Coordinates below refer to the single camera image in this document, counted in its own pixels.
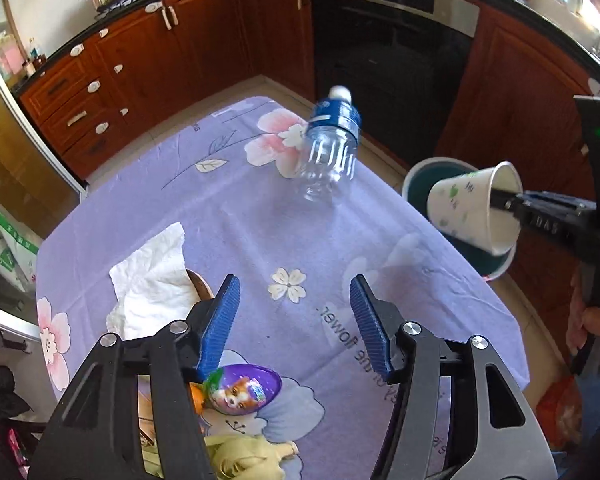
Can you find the yellow-green crumpled wrapper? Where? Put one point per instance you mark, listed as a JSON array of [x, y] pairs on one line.
[[250, 455]]

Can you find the white crumpled tissue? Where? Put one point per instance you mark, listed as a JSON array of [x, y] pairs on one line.
[[150, 280]]

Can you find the green and white plastic bag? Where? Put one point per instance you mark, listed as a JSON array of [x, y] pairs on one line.
[[5, 245]]

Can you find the purple floral tablecloth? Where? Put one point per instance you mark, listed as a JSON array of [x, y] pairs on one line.
[[260, 240]]

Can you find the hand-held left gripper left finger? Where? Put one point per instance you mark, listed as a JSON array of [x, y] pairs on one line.
[[222, 320]]

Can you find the brown wooden kitchen cabinets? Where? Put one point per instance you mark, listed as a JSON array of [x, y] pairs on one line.
[[145, 80]]

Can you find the small bottles on countertop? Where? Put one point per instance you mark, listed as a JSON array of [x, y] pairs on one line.
[[36, 55]]

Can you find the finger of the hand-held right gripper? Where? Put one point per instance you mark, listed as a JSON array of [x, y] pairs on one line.
[[505, 201]]

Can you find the clear plastic bottle blue label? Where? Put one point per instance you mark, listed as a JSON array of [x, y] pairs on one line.
[[330, 150]]

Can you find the brown wooden cabinet door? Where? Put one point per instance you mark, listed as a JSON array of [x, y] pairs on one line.
[[520, 110]]

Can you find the brown round object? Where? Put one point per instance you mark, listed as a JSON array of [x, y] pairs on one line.
[[202, 285]]

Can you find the orange plastic bag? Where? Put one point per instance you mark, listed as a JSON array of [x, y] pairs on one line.
[[557, 412]]

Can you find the white and teal trash bin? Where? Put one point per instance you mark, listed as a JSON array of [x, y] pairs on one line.
[[485, 261]]

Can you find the black padded jacket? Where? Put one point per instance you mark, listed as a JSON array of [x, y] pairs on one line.
[[0, 410]]

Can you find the white sliding door frame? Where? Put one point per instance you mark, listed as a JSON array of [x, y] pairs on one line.
[[30, 130]]

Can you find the black built-in oven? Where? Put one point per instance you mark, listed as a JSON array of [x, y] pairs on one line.
[[390, 70]]

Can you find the black kitchen countertop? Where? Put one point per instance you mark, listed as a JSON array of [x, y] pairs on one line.
[[80, 35]]

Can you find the person's right hand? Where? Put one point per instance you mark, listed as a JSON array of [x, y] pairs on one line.
[[597, 322]]

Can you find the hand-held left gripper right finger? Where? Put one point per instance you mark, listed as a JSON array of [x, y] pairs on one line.
[[367, 320]]

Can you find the small orange object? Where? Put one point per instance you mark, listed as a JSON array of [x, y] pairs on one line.
[[198, 397]]

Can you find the white printed paper cup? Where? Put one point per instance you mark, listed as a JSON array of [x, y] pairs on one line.
[[460, 200]]

